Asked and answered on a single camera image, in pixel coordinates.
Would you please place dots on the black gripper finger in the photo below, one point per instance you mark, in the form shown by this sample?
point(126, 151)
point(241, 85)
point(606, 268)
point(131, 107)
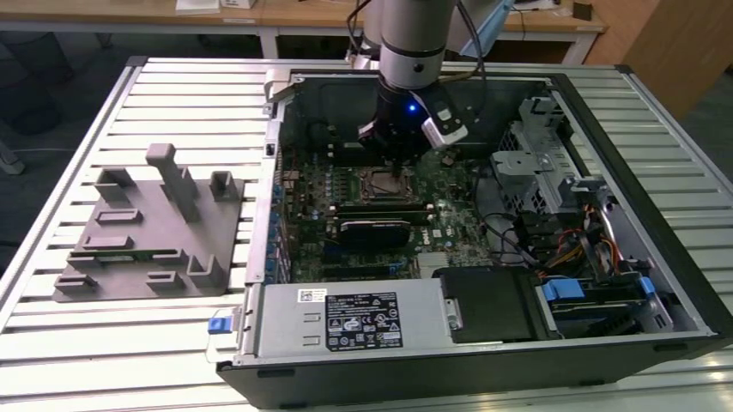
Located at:
point(398, 169)

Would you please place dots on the silver square CPU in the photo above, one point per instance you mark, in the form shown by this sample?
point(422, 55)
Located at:
point(382, 187)

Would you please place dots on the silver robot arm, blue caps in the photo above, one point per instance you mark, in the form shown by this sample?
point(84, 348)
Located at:
point(409, 43)

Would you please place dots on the CPU socket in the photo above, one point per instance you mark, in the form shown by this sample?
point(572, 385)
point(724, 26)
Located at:
point(361, 185)

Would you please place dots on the black graphics card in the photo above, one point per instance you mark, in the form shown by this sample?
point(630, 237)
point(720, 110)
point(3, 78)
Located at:
point(373, 236)

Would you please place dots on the grey metal drive cage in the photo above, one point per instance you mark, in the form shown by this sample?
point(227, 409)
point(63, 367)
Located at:
point(516, 167)

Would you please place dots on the green motherboard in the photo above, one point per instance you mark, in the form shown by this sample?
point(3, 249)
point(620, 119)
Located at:
point(466, 249)

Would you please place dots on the silver chipset heatsink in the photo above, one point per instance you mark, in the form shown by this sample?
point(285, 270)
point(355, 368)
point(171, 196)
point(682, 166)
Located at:
point(435, 264)

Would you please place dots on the grey case hinge latch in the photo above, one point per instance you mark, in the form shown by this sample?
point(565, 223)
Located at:
point(275, 78)

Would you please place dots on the small white box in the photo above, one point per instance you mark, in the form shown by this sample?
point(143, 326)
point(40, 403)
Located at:
point(241, 3)

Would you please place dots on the blue disk carrier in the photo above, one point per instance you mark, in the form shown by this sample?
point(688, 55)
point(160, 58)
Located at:
point(564, 291)

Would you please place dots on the grey power supply with label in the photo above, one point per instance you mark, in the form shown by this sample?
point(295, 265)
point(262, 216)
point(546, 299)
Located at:
point(275, 317)

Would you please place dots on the grey parts rack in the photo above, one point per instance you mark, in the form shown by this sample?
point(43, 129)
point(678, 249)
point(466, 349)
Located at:
point(160, 201)

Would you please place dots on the small black box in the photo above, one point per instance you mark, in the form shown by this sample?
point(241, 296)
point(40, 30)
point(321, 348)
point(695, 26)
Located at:
point(582, 10)

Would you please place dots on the large white box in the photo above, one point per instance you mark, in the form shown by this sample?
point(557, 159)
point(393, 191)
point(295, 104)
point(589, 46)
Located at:
point(198, 6)

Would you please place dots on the blue case latch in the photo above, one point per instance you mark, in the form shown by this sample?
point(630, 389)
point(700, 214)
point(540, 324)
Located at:
point(219, 326)

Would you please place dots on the black open PC case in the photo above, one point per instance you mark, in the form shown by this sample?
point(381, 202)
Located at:
point(401, 377)

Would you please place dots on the green RAM stick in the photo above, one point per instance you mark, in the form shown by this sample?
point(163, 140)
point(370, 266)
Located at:
point(143, 256)

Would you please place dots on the wooden cabinet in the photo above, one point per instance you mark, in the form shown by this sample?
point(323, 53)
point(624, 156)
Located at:
point(676, 43)

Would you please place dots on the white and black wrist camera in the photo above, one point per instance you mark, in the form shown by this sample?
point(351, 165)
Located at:
point(443, 126)

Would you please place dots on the wooden desk with white frame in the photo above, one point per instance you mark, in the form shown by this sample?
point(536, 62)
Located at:
point(550, 23)

